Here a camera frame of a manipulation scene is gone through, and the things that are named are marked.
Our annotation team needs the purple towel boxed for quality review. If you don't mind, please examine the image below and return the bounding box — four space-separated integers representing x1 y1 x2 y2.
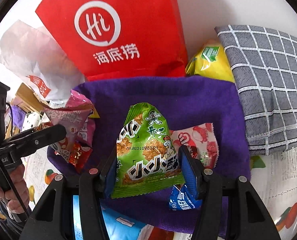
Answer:
47 75 251 238

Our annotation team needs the small blue snack packet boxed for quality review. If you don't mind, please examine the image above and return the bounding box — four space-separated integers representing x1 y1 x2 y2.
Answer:
169 184 203 212

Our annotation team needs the blue tissue box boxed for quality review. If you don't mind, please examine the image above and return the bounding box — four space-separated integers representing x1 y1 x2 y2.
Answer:
72 195 149 240

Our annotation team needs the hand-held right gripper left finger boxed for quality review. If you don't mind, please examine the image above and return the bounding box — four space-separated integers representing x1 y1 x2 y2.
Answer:
19 146 119 240

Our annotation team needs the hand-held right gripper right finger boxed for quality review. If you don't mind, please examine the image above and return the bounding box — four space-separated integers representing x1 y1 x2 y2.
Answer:
177 145 281 240

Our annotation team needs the grey checked folded cloth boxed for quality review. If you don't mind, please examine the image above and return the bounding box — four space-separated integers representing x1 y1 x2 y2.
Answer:
215 24 297 152

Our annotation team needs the white pillow black flower print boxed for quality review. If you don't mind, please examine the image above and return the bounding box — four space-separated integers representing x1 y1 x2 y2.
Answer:
22 111 43 131

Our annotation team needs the white plastic shopping bag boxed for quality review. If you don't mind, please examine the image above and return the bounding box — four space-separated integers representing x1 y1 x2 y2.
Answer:
0 20 87 101

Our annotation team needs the magenta snack packet yellow edge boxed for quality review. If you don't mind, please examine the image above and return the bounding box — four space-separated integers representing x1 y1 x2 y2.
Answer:
69 89 100 148

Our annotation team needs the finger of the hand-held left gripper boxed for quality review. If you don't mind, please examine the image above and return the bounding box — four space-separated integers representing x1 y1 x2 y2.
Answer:
4 124 67 165
21 126 49 137

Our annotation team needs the pink white strawberry snack packet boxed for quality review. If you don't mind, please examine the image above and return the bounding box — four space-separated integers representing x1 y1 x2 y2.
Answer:
170 123 219 170

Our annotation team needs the red snack packet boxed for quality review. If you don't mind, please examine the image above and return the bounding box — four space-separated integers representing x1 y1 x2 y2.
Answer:
69 142 93 175

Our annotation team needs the person's left hand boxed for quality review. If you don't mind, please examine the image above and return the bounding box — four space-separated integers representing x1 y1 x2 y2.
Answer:
0 165 29 213

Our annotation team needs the orange pink snack packet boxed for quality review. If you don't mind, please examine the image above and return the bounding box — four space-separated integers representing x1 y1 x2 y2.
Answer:
144 226 179 240

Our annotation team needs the black cable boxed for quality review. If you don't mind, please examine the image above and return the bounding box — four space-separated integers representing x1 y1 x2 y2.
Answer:
0 140 30 217

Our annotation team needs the pale pink snack packet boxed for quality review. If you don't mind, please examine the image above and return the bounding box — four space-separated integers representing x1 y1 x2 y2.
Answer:
44 104 94 145

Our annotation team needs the yellow green snack bag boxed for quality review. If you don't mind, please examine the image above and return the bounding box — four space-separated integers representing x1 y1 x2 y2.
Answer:
185 39 235 83

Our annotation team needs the red paper bag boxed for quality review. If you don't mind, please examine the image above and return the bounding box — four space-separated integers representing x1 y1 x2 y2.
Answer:
35 0 189 81

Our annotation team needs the green snack packet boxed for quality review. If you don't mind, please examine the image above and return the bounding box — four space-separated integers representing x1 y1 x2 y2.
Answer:
111 102 186 199

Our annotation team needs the fruit print tablecloth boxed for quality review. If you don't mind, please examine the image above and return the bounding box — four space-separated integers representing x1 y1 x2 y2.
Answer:
24 145 297 240

